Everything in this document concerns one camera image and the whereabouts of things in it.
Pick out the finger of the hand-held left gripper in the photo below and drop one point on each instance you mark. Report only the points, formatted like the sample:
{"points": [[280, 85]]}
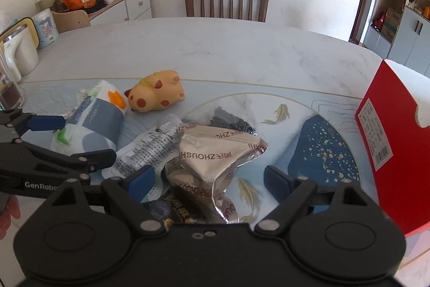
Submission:
{"points": [[97, 157], [45, 123]]}

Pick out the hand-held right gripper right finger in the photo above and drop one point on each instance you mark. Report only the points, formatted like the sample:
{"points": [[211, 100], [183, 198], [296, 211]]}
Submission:
{"points": [[277, 182]]}

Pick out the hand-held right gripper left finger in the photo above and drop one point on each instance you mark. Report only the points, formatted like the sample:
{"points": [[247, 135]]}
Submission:
{"points": [[142, 179]]}

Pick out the white printed plastic packet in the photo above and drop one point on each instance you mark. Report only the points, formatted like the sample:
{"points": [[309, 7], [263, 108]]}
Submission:
{"points": [[144, 149]]}

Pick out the white grey snack packet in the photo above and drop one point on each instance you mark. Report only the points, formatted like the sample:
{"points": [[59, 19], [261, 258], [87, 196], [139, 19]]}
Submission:
{"points": [[94, 119]]}

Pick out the silver foil snack packet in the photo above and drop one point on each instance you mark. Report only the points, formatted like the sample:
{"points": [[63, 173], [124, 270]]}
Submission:
{"points": [[208, 159]]}

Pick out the clear bag of black beads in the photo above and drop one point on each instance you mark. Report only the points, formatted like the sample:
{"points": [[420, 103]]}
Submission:
{"points": [[231, 122]]}

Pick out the yellow spotted rubber toy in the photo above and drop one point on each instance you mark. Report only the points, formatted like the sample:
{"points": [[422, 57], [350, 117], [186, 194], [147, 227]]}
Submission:
{"points": [[154, 93]]}

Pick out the red cardboard box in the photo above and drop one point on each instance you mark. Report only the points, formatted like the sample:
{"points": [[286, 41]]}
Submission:
{"points": [[396, 145]]}

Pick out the white marble desktop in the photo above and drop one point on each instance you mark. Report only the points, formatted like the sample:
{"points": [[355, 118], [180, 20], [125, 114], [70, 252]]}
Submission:
{"points": [[218, 48]]}

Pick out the person's left hand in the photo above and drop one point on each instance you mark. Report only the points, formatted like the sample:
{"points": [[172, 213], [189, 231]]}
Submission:
{"points": [[6, 216]]}

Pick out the dark snack packet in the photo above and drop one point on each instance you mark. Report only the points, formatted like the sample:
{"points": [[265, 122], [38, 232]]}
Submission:
{"points": [[174, 209]]}

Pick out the white electric kettle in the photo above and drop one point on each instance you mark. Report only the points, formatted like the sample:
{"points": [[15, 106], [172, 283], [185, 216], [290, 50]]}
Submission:
{"points": [[20, 51]]}

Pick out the small light wooden chair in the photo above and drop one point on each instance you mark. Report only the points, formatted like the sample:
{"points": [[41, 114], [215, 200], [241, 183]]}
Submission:
{"points": [[72, 21]]}

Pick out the white sideboard cabinet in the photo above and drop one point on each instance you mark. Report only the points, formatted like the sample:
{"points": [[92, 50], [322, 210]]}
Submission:
{"points": [[134, 6]]}

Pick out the brown wooden dining chair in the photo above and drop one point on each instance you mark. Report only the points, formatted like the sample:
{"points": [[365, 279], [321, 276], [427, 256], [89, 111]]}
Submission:
{"points": [[226, 1]]}

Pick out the red bag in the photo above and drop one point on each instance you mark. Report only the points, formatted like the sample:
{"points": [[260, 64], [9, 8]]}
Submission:
{"points": [[379, 20]]}

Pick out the cardboard carton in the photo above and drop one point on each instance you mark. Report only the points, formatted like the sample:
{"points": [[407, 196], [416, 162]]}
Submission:
{"points": [[391, 23]]}

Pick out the grey hallway cabinet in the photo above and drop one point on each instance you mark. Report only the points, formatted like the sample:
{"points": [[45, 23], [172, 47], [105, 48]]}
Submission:
{"points": [[413, 31]]}

